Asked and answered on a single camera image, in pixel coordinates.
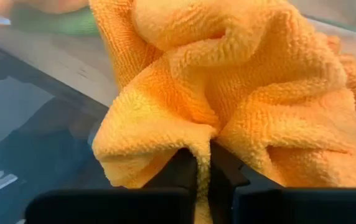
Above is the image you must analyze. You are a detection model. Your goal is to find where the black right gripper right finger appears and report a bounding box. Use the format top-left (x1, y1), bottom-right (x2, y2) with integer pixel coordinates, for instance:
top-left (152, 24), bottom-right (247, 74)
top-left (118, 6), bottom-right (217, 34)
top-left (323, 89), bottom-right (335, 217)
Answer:
top-left (208, 141), bottom-right (356, 224)

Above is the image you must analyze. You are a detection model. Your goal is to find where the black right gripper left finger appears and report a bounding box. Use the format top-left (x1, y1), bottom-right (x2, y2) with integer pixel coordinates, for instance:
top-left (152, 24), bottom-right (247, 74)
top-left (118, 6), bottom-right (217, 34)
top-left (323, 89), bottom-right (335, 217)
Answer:
top-left (25, 147), bottom-right (197, 224)

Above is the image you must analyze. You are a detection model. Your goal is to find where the orange microfiber towel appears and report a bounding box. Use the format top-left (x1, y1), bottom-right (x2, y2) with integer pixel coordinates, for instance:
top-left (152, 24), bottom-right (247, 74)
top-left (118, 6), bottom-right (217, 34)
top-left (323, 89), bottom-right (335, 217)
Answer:
top-left (89, 0), bottom-right (356, 224)

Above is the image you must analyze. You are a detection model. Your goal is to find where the green microfiber towel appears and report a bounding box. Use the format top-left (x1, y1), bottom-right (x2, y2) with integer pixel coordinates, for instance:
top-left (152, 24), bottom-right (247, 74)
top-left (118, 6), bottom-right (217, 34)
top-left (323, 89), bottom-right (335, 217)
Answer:
top-left (9, 6), bottom-right (100, 37)

